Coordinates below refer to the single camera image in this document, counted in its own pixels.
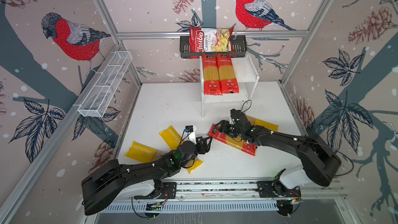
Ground yellow spaghetti bag right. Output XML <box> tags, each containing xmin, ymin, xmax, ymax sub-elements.
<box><xmin>247</xmin><ymin>115</ymin><xmax>279</xmax><ymax>132</ymax></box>

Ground red spaghetti bag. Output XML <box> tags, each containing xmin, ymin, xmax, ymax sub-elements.
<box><xmin>208</xmin><ymin>124</ymin><xmax>257</xmax><ymax>156</ymax></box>
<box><xmin>202</xmin><ymin>55</ymin><xmax>222</xmax><ymax>95</ymax></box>
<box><xmin>217</xmin><ymin>54</ymin><xmax>239</xmax><ymax>94</ymax></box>

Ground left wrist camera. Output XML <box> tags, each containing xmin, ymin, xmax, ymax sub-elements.
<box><xmin>184</xmin><ymin>125</ymin><xmax>197</xmax><ymax>143</ymax></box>

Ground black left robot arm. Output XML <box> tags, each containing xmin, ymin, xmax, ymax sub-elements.
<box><xmin>81</xmin><ymin>136</ymin><xmax>212</xmax><ymax>216</ymax></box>

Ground red cassava chips bag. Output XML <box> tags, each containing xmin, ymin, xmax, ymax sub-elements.
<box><xmin>189</xmin><ymin>27</ymin><xmax>234</xmax><ymax>53</ymax></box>

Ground aluminium mounting rail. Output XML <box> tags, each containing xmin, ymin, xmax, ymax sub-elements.
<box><xmin>112</xmin><ymin>178</ymin><xmax>348</xmax><ymax>203</ymax></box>

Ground white wire mesh basket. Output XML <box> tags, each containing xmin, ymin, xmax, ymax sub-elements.
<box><xmin>78</xmin><ymin>51</ymin><xmax>132</xmax><ymax>118</ymax></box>

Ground white two-tier shelf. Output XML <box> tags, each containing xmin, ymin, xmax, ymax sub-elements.
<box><xmin>200</xmin><ymin>55</ymin><xmax>260</xmax><ymax>117</ymax></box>

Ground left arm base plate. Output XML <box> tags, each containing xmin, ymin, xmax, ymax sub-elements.
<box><xmin>133</xmin><ymin>180</ymin><xmax>177</xmax><ymax>200</ymax></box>

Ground black wall basket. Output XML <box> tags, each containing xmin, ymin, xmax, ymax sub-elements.
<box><xmin>180</xmin><ymin>35</ymin><xmax>247</xmax><ymax>59</ymax></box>

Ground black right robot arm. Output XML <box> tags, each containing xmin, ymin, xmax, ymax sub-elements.
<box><xmin>215</xmin><ymin>109</ymin><xmax>342</xmax><ymax>195</ymax></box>

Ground yellow spaghetti bag lower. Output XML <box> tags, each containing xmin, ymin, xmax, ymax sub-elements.
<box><xmin>124</xmin><ymin>142</ymin><xmax>165</xmax><ymax>163</ymax></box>

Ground yellow spaghetti bag upper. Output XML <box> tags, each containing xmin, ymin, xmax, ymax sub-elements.
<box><xmin>159</xmin><ymin>125</ymin><xmax>203</xmax><ymax>174</ymax></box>

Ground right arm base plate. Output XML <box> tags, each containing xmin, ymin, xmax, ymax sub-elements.
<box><xmin>256</xmin><ymin>169</ymin><xmax>301</xmax><ymax>199</ymax></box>

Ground yellow spaghetti bag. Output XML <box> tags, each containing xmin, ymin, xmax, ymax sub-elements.
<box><xmin>247</xmin><ymin>115</ymin><xmax>279</xmax><ymax>132</ymax></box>
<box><xmin>124</xmin><ymin>142</ymin><xmax>165</xmax><ymax>163</ymax></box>
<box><xmin>159</xmin><ymin>125</ymin><xmax>203</xmax><ymax>174</ymax></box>

